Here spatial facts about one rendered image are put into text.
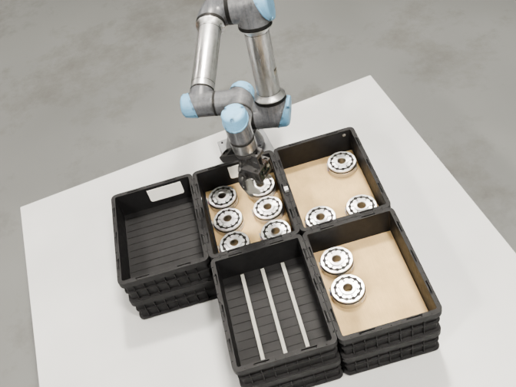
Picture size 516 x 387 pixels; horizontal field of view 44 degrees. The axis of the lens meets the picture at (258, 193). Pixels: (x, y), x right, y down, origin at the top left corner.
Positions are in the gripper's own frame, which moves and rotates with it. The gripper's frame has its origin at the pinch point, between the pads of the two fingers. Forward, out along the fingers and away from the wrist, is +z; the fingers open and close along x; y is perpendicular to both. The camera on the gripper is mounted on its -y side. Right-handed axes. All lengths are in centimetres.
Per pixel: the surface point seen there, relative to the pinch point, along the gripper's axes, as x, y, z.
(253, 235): -8.4, 0.1, 16.4
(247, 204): 2.3, -9.1, 17.0
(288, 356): -44, 38, 5
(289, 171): 21.9, -3.1, 18.3
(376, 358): -28, 54, 23
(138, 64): 125, -205, 106
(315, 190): 17.6, 10.2, 18.1
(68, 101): 76, -226, 103
